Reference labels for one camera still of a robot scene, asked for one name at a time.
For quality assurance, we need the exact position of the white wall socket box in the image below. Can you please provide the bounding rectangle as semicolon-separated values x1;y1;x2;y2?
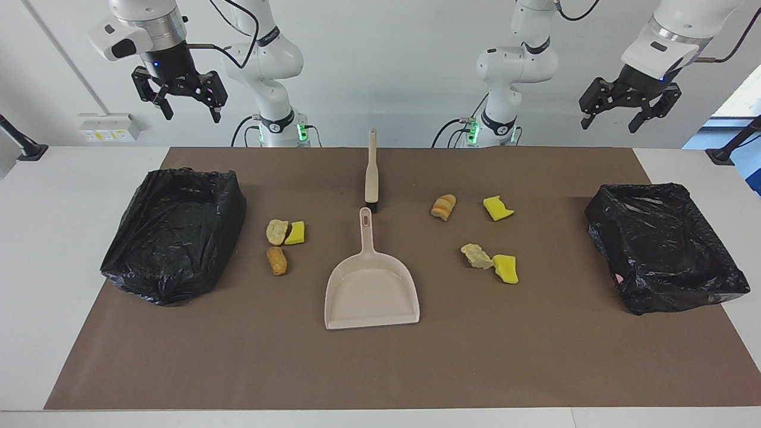
78;113;142;143

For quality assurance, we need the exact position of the pale bread chunk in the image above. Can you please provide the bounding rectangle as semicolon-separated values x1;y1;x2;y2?
460;243;495;270

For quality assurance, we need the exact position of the thick yellow sponge block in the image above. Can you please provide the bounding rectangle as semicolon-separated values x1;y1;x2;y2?
492;254;519;285

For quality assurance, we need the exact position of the white wall conduit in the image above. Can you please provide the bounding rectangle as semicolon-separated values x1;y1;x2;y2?
23;0;114;117

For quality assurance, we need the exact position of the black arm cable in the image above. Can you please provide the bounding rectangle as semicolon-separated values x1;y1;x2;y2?
694;6;761;63
185;0;260;69

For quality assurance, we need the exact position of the beige plastic dustpan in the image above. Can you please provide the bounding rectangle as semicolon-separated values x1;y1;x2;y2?
323;207;421;331

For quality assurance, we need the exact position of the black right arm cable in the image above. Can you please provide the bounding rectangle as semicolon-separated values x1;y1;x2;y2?
185;0;260;69

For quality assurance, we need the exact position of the notched yellow sponge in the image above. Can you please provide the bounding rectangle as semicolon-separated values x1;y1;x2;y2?
483;196;515;222

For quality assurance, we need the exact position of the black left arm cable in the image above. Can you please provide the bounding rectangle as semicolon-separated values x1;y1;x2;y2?
694;6;761;63

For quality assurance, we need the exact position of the pale round bread piece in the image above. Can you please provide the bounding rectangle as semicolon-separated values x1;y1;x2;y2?
265;219;290;246

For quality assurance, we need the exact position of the beige hand brush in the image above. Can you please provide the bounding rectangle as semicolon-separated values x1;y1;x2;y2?
364;129;381;213

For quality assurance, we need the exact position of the black base cable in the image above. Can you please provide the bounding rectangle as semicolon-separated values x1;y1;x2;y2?
231;115;262;147
432;118;476;148

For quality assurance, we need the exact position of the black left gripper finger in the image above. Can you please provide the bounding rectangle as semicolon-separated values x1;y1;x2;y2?
580;77;619;130
629;86;682;133

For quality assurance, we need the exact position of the brown table mat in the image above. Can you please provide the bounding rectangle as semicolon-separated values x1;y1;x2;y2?
43;147;761;411

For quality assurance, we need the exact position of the black bag-lined bin pink mark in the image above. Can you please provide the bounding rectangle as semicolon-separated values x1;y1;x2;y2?
584;182;751;316

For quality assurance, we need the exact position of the striped orange croissant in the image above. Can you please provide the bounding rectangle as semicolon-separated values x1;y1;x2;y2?
431;194;457;222

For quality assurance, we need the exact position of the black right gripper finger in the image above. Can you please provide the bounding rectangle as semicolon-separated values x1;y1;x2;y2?
132;67;174;121
190;71;228;124

